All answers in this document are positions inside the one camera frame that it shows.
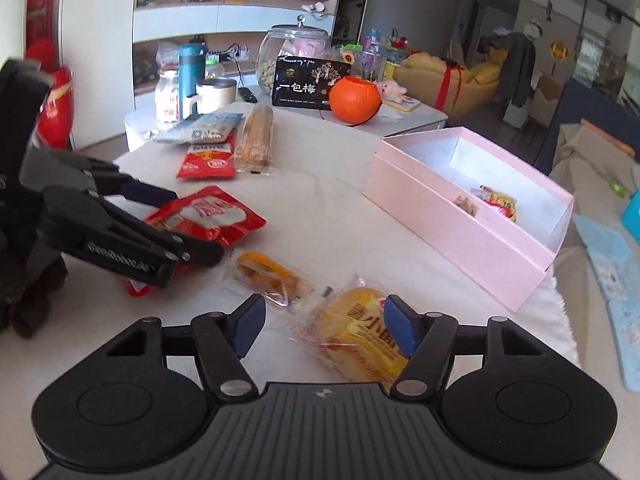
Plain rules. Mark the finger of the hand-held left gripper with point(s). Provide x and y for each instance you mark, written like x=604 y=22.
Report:
x=150 y=195
x=195 y=255

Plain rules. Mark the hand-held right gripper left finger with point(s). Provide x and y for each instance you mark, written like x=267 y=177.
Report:
x=248 y=327

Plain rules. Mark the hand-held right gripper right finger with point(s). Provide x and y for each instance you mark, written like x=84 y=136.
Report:
x=400 y=327

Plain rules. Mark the large red snack packet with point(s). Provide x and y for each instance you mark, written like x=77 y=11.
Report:
x=220 y=215

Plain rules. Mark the clear bread packet yellow label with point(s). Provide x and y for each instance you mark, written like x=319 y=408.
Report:
x=350 y=330

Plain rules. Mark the orange fried snack packet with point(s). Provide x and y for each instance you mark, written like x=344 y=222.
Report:
x=270 y=275

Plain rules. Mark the small red white-label packet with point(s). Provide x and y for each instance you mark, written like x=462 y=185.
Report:
x=207 y=162

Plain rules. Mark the blue and white snack packet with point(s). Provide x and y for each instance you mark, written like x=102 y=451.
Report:
x=210 y=125

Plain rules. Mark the pink cardboard box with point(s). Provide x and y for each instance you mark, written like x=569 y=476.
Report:
x=450 y=240

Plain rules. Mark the clear biscuit stick packet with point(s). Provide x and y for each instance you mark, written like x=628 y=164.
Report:
x=255 y=135

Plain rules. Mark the yellow rice cracker packet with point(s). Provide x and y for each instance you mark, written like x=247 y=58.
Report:
x=497 y=202

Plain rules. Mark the white plastic jar red label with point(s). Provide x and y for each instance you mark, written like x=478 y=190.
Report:
x=168 y=100

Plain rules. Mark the red vase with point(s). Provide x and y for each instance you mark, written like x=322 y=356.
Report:
x=57 y=110

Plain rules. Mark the white mug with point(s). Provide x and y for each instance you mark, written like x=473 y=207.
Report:
x=217 y=95

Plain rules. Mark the teal thermos bottle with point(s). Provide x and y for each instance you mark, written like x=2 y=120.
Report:
x=192 y=72

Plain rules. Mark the black remote control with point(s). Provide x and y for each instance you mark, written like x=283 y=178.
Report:
x=247 y=94

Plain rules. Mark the red ball flower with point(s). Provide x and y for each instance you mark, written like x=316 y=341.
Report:
x=45 y=55

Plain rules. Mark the white power strip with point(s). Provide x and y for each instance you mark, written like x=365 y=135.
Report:
x=230 y=52

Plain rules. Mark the white TV cabinet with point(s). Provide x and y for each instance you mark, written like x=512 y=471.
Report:
x=200 y=22

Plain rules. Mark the black gift box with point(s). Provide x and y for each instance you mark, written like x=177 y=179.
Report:
x=305 y=85

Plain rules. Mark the glass jar with lid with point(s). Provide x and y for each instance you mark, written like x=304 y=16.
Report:
x=295 y=45

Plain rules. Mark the white coffee table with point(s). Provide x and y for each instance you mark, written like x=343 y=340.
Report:
x=415 y=117

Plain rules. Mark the light blue cartoon box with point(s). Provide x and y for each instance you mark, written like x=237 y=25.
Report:
x=627 y=345
x=607 y=255

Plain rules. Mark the orange pumpkin-shaped container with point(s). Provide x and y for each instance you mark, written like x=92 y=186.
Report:
x=355 y=100

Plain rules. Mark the yellow picture book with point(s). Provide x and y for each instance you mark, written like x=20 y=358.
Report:
x=407 y=104

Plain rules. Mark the pink plush toy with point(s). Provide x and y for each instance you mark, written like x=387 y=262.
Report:
x=391 y=91

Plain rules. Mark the grey covered sofa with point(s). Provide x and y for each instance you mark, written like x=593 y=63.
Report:
x=590 y=180

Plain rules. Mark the small clear jar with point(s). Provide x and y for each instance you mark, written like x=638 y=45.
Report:
x=347 y=53

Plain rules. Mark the yellow armchair with red ribbon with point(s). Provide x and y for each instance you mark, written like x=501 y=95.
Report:
x=460 y=85

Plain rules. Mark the teal toy machine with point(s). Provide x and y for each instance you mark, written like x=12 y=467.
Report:
x=632 y=215

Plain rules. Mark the beige chair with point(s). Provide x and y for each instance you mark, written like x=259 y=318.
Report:
x=545 y=95

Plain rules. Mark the colourful toy pile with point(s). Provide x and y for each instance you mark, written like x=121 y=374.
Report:
x=387 y=47

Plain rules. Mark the long orange pillow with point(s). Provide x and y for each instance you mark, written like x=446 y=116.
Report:
x=607 y=135

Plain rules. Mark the dark coat on rack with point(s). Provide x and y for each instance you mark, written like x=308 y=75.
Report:
x=515 y=65

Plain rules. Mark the yellow hanging ornament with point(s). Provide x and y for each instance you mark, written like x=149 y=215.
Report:
x=558 y=50

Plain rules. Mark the glass fish tank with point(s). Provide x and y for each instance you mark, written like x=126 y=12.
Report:
x=605 y=60

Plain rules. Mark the panda wall clock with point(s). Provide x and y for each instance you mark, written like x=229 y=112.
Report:
x=535 y=27

